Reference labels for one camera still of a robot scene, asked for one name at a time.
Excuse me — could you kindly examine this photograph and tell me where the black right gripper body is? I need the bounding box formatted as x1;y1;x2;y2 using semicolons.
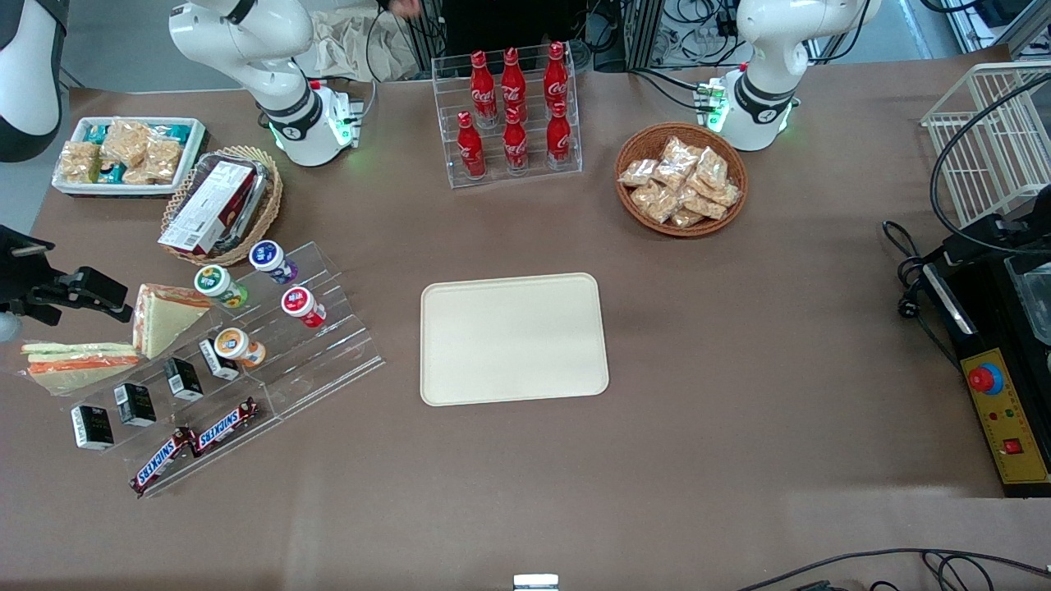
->
0;226;55;318

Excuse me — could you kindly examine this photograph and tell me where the green gum bottle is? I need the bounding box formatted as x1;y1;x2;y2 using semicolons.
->
193;264;250;311

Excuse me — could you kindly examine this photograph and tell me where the orange gum bottle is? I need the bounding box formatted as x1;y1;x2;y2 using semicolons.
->
213;327;267;369

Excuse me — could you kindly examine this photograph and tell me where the blue gum bottle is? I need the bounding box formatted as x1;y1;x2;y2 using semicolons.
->
248;240;300;286

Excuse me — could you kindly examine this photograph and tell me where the red gum bottle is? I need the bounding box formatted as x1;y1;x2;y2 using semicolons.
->
280;286;328;330

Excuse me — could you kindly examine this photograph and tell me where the cream rectangular tray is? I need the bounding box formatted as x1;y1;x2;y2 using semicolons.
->
420;273;611;408

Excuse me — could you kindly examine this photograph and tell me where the wrapped lettuce sandwich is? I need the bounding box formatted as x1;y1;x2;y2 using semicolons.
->
20;341;142;397

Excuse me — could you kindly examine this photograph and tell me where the triangular wrapped sandwich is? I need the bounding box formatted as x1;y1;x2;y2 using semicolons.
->
132;283;213;360

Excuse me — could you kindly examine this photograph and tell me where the small black box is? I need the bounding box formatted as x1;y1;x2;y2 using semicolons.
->
112;383;158;428
162;357;205;403
199;338;241;383
70;404;117;451

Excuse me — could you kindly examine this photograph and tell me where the rice cracker snack pack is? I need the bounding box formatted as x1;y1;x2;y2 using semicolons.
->
102;119;154;166
58;140;104;184
143;137;184;184

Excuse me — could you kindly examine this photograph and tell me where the red and white carton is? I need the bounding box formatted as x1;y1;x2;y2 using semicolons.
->
158;160;256;256

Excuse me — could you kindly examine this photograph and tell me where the white plastic bin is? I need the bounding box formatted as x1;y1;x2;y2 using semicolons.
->
51;117;207;199

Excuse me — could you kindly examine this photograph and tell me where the Snickers chocolate bar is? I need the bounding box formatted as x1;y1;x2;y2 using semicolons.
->
190;397;260;458
129;427;199;498

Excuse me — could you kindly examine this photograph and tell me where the oval wicker basket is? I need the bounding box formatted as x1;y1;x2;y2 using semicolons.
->
159;145;285;268

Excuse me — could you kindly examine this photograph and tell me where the clear plastic food container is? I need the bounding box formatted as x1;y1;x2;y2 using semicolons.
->
190;151;273;251

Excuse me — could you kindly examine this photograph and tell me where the clear acrylic tiered stand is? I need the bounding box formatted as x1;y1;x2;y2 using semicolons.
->
61;240;386;499

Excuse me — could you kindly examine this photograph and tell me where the red cola bottle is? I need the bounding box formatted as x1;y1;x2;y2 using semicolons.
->
502;107;530;174
456;111;488;180
543;41;571;116
470;51;498;129
500;47;529;124
545;100;574;170

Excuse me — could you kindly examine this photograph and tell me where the clear acrylic bottle rack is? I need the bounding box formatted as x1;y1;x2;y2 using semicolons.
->
431;45;585;190

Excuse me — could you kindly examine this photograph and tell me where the person in black clothes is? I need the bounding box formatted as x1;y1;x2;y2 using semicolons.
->
376;0;590;55

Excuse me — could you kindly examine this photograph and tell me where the round brown wicker basket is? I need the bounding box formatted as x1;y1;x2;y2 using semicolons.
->
615;122;749;239

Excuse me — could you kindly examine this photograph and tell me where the red emergency stop button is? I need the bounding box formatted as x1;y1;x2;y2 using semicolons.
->
966;362;1006;396

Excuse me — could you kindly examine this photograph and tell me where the black machine with yellow panel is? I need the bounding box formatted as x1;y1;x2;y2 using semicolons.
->
920;209;1051;499

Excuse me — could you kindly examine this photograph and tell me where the aluminium frame profile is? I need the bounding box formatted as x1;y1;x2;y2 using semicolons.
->
622;0;668;71

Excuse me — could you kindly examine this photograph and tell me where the black power cable with plug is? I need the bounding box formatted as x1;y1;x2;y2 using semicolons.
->
882;219;963;372

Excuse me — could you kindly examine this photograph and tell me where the thick black cable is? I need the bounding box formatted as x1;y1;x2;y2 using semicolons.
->
929;74;1051;257

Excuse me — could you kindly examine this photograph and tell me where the long black cable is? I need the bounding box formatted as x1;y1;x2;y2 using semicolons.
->
737;547;1051;591

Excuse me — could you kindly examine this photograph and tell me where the white wire basket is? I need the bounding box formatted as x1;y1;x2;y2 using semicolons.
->
920;61;1051;231

